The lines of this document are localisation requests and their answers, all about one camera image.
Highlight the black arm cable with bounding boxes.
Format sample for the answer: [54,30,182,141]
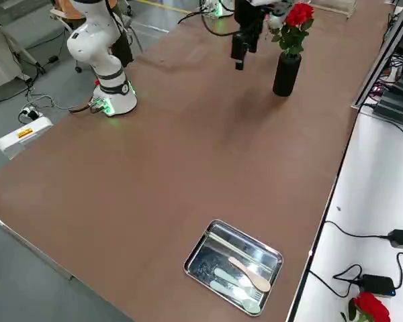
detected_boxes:
[201,9,246,37]

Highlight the spare red rose bouquet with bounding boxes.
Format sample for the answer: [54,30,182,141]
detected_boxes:
[340,290,392,322]

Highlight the mint green fork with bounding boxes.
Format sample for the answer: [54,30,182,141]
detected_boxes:
[209,279,262,315]

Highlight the silver metal tray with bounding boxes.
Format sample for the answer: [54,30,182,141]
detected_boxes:
[182,219,285,317]

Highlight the small black box blue light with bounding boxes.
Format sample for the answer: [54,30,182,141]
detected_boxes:
[359,274,397,299]

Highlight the beige wooden spoon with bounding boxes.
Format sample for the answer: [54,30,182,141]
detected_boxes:
[228,256,273,292]

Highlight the mint green spoon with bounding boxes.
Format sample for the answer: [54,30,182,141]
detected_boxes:
[214,268,256,291]

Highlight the white power strip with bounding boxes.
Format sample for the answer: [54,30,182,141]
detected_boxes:
[18,105,45,122]

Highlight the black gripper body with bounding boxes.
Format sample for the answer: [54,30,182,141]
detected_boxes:
[234,0,267,36]

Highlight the person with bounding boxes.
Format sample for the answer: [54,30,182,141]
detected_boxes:
[50,0,88,20]

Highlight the white box yellow label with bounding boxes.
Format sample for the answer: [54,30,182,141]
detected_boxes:
[0,115,54,160]

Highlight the red rose bouquet green stems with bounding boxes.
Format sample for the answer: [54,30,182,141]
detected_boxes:
[270,1,316,60]

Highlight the black ribbed vase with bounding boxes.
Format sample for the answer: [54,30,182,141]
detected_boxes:
[272,52,303,98]

